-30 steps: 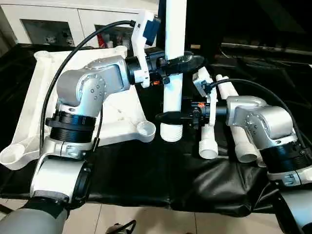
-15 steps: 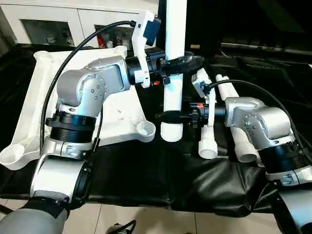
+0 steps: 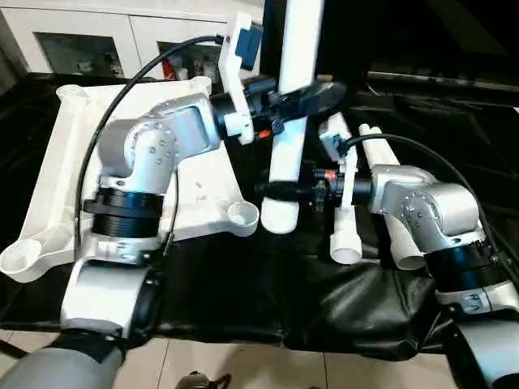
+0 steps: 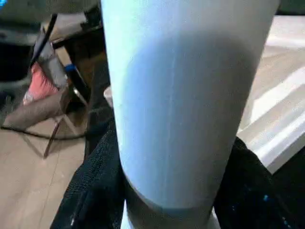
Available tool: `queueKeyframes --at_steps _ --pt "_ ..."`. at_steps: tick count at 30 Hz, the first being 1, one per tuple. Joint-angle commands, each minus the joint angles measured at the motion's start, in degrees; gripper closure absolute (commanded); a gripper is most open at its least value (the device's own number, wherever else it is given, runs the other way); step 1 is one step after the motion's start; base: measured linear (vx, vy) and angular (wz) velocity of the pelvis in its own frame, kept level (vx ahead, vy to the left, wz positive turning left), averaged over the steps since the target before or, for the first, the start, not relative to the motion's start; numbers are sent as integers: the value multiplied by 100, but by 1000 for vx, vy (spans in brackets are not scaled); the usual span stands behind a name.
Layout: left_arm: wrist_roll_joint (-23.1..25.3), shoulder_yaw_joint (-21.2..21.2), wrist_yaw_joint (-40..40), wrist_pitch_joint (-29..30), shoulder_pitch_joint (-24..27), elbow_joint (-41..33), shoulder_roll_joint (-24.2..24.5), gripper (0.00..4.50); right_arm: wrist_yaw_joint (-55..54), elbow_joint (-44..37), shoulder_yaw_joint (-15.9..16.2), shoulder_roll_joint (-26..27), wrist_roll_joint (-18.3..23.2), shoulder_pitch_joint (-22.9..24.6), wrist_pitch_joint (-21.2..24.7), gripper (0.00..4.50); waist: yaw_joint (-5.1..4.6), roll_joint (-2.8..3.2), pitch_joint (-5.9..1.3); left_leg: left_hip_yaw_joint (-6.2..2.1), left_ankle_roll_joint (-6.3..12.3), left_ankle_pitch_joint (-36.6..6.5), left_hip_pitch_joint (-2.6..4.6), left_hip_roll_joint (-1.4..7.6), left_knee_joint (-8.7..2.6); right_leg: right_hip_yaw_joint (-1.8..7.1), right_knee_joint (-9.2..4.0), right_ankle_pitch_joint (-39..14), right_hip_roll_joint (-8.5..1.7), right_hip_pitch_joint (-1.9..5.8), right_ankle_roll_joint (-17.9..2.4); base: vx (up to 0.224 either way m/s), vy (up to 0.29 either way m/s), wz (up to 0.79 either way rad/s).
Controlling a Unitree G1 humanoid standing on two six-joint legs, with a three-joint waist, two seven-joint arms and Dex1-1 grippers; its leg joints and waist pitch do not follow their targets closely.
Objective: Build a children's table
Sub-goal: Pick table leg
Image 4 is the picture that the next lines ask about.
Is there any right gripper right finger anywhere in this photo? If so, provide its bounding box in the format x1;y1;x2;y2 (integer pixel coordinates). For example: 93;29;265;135
213;137;305;229

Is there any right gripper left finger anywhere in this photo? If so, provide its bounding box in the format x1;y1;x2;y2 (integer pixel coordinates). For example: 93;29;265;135
51;127;127;229

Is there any white plastic table leg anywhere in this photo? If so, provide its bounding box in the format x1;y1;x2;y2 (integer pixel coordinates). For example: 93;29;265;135
99;0;279;229

